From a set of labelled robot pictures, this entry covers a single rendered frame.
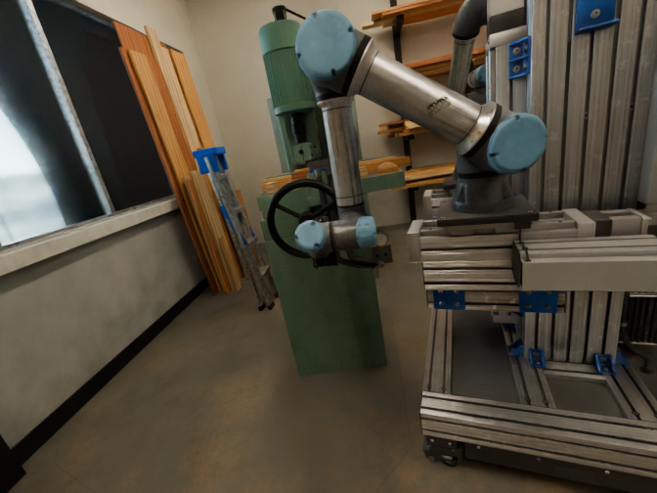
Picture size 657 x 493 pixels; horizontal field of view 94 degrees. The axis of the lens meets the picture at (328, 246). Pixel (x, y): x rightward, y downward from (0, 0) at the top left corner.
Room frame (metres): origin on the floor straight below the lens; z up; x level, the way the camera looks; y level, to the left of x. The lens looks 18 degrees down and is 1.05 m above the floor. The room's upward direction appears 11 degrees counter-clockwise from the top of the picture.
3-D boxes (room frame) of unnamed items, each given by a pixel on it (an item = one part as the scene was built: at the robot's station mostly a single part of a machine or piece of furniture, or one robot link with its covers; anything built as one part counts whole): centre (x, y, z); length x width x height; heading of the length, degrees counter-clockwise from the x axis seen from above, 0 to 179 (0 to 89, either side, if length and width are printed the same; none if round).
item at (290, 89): (1.41, 0.03, 1.35); 0.18 x 0.18 x 0.31
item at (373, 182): (1.30, -0.05, 0.87); 0.61 x 0.30 x 0.06; 86
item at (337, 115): (0.85, -0.08, 1.04); 0.12 x 0.11 x 0.49; 83
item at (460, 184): (0.81, -0.43, 0.87); 0.15 x 0.15 x 0.10
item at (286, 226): (1.54, 0.02, 0.76); 0.57 x 0.45 x 0.09; 176
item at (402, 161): (1.41, -0.09, 0.92); 0.67 x 0.02 x 0.04; 86
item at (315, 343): (1.53, 0.02, 0.35); 0.58 x 0.45 x 0.71; 176
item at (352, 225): (0.74, -0.07, 0.83); 0.11 x 0.11 x 0.08; 83
